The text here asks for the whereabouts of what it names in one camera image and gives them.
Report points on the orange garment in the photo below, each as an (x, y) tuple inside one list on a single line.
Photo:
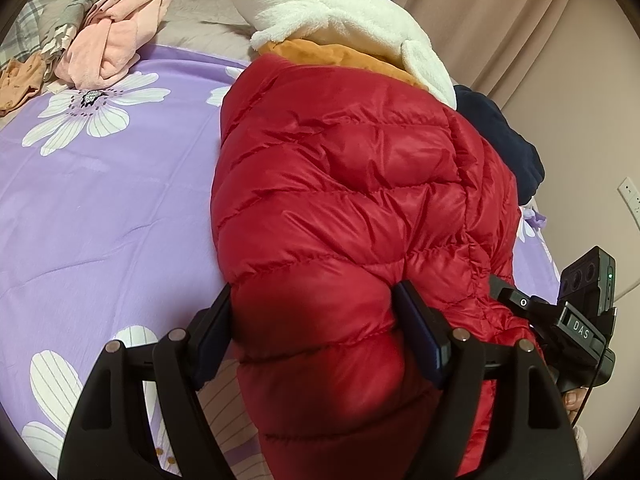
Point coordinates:
[(340, 55)]

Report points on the red down jacket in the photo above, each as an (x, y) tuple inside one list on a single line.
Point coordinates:
[(350, 185)]

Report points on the white fleece garment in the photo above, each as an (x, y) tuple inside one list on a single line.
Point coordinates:
[(325, 5)]

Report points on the navy fleece garment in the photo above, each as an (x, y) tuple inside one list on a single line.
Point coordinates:
[(505, 145)]

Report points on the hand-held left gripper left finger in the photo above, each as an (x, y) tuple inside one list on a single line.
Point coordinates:
[(217, 342)]

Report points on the white wall outlet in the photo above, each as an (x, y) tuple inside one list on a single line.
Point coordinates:
[(629, 195)]

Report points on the small orange-brown cloth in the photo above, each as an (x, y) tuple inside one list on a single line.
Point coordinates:
[(20, 85)]

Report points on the purple floral bed sheet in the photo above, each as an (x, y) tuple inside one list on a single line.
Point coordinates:
[(100, 210)]

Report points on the grey quilted bed cover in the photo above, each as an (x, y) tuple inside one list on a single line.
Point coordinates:
[(200, 25)]

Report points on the beige curtain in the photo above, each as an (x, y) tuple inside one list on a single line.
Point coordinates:
[(500, 20)]

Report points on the person's right hand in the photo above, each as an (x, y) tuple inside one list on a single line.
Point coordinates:
[(575, 402)]

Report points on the pink garment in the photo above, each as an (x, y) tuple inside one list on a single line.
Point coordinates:
[(115, 35)]

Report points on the grey plaid cloth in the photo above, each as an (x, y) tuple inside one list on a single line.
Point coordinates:
[(45, 15)]

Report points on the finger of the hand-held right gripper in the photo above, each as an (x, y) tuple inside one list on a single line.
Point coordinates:
[(520, 302)]

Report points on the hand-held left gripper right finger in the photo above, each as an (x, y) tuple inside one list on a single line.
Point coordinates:
[(421, 332)]

